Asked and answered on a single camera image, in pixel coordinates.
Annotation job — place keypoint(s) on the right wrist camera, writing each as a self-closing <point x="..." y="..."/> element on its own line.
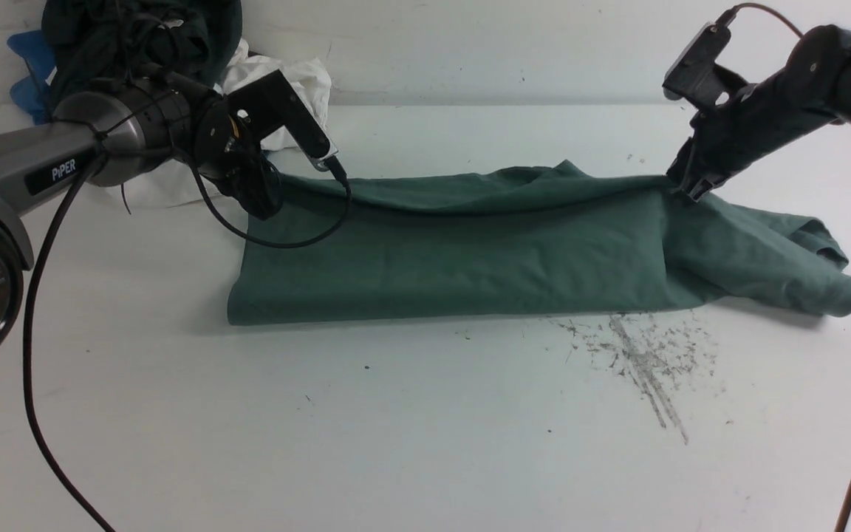
<point x="696" y="75"/>

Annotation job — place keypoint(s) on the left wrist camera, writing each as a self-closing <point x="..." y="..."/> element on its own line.
<point x="269" y="104"/>

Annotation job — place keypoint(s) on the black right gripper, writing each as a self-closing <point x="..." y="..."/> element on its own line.
<point x="762" y="117"/>

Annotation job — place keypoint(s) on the green long sleeve shirt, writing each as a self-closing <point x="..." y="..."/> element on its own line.
<point x="540" y="241"/>

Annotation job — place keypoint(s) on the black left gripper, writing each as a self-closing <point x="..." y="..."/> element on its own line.
<point x="241" y="170"/>

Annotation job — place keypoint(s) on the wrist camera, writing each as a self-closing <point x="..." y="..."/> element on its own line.
<point x="696" y="75"/>
<point x="269" y="104"/>

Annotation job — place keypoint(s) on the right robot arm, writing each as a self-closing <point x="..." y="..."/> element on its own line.
<point x="736" y="122"/>

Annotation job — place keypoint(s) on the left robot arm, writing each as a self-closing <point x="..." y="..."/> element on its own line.
<point x="110" y="133"/>

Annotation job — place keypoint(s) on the dark green garment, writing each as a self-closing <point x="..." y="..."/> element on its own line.
<point x="109" y="39"/>

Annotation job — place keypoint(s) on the blue garment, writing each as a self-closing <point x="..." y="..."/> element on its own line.
<point x="31" y="93"/>

